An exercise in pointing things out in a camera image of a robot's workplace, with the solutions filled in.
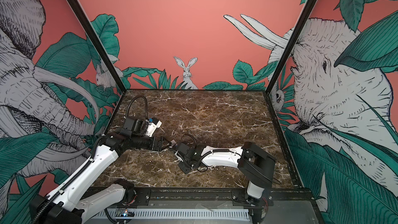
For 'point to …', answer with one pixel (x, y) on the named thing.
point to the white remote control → (179, 157)
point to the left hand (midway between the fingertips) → (164, 141)
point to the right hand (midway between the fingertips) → (181, 165)
